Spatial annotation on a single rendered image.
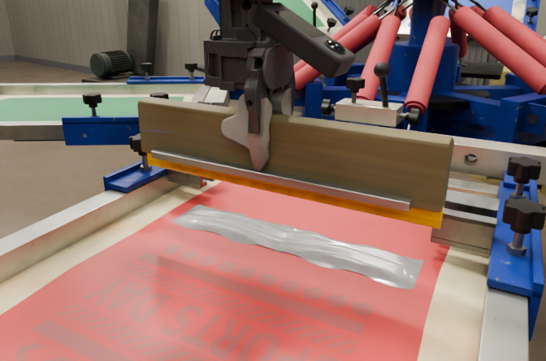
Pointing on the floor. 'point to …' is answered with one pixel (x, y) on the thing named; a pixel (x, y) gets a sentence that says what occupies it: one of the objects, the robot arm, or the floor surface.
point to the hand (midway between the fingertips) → (273, 155)
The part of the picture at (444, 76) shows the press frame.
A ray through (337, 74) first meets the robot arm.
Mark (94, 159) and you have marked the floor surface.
